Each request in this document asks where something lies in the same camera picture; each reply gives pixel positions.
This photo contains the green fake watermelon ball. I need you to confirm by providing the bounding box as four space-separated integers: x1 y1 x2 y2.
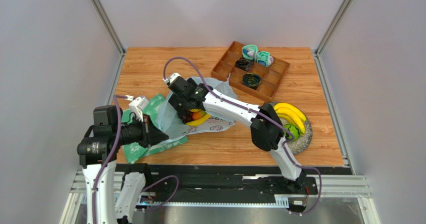
284 124 301 141

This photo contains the teal white rolled sock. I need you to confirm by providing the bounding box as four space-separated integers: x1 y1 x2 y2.
256 51 274 67
241 44 259 61

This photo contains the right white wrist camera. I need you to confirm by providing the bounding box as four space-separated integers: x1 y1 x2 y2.
163 73 181 85

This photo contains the black item in tray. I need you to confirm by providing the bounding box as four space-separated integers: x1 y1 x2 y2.
235 58 254 72

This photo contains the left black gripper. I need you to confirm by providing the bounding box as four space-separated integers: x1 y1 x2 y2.
112 113 169 147

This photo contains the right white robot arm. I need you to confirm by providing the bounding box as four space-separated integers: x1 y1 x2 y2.
164 73 307 189

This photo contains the green white folded cloth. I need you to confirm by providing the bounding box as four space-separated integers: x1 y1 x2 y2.
122 94 188 164

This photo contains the brown wooden compartment tray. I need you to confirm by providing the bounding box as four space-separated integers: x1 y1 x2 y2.
210 41 290 102

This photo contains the translucent printed plastic bag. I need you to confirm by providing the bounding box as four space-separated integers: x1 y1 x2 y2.
155 92 236 141

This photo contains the red green fake mango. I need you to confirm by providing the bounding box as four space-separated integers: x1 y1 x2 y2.
190 109 206 121

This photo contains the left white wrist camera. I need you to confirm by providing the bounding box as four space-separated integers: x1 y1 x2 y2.
128 96 150 122

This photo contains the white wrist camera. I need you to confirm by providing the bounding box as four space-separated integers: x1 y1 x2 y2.
128 96 150 122
163 73 181 85

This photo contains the speckled round plate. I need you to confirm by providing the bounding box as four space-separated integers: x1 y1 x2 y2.
270 102 313 155

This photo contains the yellow fake banana bunch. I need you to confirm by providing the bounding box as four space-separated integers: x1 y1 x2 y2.
273 102 307 135

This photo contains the aluminium frame rail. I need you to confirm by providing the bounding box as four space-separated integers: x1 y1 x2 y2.
59 170 380 224

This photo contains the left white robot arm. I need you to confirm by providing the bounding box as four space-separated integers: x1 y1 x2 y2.
77 105 169 223

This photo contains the single yellow fake banana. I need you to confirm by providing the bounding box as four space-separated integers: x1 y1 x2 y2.
186 114 211 126

